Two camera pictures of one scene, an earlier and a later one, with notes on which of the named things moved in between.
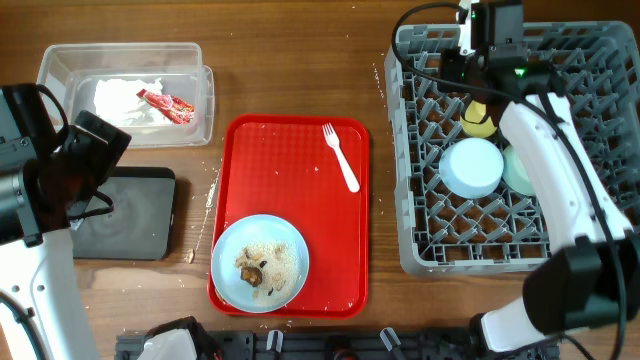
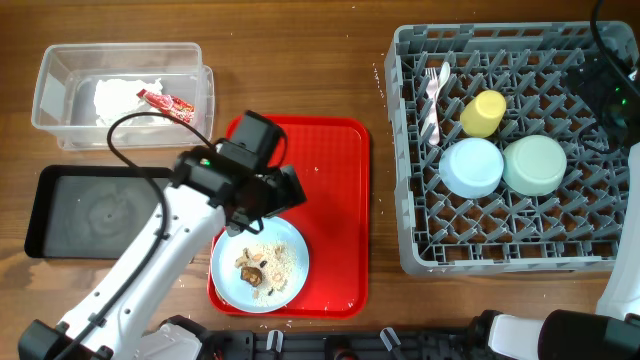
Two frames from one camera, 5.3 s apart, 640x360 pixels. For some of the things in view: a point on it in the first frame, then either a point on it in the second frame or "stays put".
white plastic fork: x=333 y=141 to x=432 y=83
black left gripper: x=105 y=155 to x=287 y=191
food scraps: x=270 y=269 stays put
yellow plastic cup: x=474 y=121 stays put
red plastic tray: x=285 y=166 stays put
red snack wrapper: x=178 y=111 stays put
